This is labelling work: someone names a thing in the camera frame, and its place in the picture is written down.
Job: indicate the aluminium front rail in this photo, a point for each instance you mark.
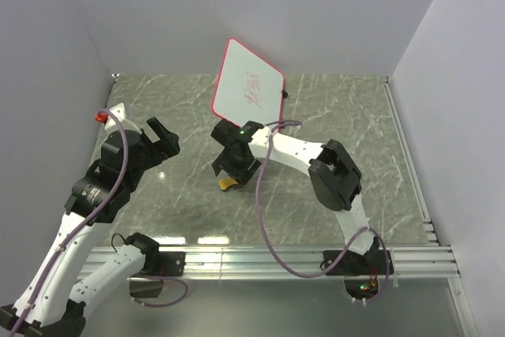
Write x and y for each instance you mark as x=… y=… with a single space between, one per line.
x=226 y=262

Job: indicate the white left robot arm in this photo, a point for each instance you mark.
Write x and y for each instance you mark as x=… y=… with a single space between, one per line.
x=57 y=303

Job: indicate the pink framed whiteboard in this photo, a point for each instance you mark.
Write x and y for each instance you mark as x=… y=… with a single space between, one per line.
x=247 y=87

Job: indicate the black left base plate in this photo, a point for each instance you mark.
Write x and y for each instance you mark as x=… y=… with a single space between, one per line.
x=167 y=262

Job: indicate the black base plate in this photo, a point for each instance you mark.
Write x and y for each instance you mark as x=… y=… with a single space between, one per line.
x=167 y=262
x=353 y=264

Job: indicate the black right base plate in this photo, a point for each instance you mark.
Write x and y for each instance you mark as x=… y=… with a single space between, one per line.
x=353 y=264

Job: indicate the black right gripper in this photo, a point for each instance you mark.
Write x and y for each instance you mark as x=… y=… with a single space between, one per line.
x=241 y=176

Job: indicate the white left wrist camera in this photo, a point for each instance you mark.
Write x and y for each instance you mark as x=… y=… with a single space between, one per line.
x=118 y=114

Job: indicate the aluminium rail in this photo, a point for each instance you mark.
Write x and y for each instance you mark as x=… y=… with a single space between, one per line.
x=226 y=262
x=458 y=295

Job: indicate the aluminium right side rail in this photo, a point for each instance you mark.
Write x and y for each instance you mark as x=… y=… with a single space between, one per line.
x=458 y=295

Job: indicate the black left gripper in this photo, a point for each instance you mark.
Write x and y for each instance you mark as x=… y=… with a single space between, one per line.
x=167 y=146

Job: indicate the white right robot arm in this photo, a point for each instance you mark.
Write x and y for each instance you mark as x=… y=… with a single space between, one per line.
x=335 y=179

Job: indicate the yellow bone-shaped eraser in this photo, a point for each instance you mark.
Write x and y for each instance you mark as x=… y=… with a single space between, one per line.
x=227 y=183

